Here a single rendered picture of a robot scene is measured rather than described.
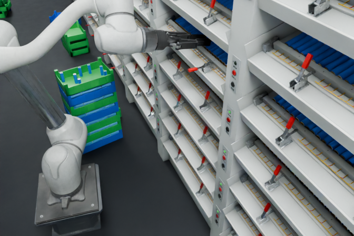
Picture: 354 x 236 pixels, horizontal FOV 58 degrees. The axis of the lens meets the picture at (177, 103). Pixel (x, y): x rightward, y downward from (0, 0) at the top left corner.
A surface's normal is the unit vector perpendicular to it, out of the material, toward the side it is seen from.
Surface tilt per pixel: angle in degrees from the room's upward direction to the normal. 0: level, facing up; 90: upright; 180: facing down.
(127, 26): 47
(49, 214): 5
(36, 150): 0
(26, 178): 0
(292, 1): 19
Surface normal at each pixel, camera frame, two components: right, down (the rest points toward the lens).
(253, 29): 0.42, 0.55
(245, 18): -0.91, 0.26
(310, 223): -0.30, -0.67
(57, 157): 0.01, -0.69
